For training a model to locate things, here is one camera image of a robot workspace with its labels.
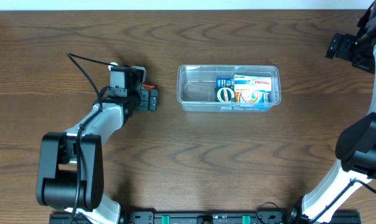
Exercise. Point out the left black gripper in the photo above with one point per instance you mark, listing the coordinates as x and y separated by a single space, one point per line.
147 100

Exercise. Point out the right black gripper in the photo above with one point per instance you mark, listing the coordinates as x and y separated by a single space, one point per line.
334 46

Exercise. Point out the red orange sachet packet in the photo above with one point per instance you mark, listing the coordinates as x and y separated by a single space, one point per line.
149 87

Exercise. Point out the blue Kool Fever box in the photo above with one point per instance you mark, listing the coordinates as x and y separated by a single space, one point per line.
244 96

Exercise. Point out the white blue Panadol box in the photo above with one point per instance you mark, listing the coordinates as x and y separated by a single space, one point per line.
252 83

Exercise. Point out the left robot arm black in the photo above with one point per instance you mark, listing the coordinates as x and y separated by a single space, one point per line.
70 176

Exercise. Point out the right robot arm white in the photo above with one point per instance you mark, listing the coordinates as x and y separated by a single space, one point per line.
355 165

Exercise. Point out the clear plastic container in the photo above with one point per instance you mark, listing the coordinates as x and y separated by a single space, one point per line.
196 87

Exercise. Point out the black bottle white cap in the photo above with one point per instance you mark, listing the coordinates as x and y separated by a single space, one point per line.
113 64

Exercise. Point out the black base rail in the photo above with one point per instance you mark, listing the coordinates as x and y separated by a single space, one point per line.
147 217

